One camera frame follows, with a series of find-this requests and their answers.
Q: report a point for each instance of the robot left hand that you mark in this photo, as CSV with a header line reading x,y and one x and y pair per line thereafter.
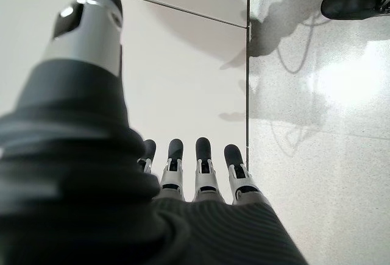
x,y
91,185

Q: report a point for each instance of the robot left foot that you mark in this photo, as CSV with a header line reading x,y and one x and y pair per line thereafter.
x,y
347,3

